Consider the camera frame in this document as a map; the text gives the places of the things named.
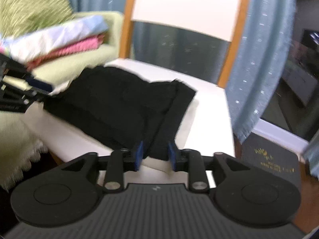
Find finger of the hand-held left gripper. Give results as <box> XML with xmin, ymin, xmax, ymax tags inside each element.
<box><xmin>0</xmin><ymin>53</ymin><xmax>54</xmax><ymax>94</ymax></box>
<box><xmin>0</xmin><ymin>83</ymin><xmax>46</xmax><ymax>105</ymax></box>

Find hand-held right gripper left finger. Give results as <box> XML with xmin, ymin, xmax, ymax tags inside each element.
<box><xmin>62</xmin><ymin>141</ymin><xmax>144</xmax><ymax>193</ymax></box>

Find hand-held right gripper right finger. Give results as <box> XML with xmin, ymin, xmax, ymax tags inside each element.
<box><xmin>167</xmin><ymin>141</ymin><xmax>247</xmax><ymax>193</ymax></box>

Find black pants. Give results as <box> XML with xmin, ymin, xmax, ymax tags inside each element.
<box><xmin>43</xmin><ymin>66</ymin><xmax>197</xmax><ymax>161</ymax></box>

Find green covered sofa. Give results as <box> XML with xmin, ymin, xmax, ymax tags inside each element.
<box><xmin>0</xmin><ymin>11</ymin><xmax>124</xmax><ymax>192</ymax></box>

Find pink folded blanket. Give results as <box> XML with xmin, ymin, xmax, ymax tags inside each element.
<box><xmin>25</xmin><ymin>33</ymin><xmax>106</xmax><ymax>72</ymax></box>

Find pale blue folded cloth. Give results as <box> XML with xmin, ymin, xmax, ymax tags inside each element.
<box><xmin>0</xmin><ymin>15</ymin><xmax>109</xmax><ymax>63</ymax></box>

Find green patterned pillow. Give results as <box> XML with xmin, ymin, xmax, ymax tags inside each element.
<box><xmin>0</xmin><ymin>0</ymin><xmax>75</xmax><ymax>39</ymax></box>

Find blue star print curtain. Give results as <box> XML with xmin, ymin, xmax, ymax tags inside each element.
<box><xmin>63</xmin><ymin>0</ymin><xmax>297</xmax><ymax>144</ymax></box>

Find white wooden chair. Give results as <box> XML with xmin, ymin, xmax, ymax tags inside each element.
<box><xmin>25</xmin><ymin>0</ymin><xmax>252</xmax><ymax>188</ymax></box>

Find glass window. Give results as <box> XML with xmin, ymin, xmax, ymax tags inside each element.
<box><xmin>260</xmin><ymin>0</ymin><xmax>319</xmax><ymax>143</ymax></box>

